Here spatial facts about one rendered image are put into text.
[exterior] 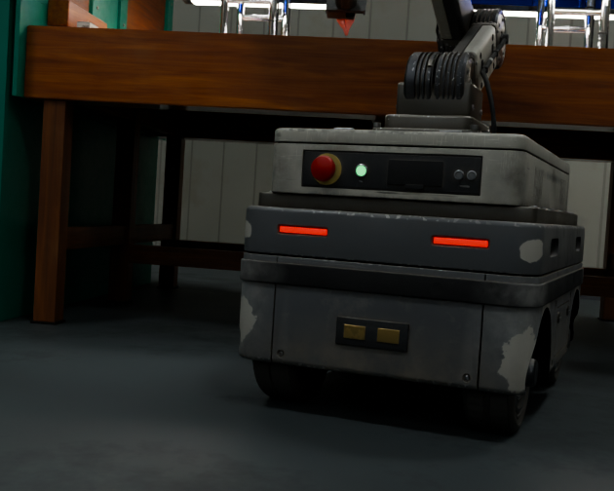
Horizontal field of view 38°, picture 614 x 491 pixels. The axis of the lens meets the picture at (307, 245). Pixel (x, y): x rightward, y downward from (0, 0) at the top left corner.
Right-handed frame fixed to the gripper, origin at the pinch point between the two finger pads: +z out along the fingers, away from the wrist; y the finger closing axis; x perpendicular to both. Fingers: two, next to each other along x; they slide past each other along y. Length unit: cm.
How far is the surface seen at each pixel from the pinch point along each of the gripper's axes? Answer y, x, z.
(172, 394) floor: 20, 116, -10
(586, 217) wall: -102, -94, 174
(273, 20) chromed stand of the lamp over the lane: 24.9, -26.7, 17.8
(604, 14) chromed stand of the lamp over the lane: -72, -31, 14
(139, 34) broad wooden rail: 51, 16, -8
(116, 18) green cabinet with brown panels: 81, -43, 32
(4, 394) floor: 45, 124, -18
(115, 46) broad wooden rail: 57, 18, -6
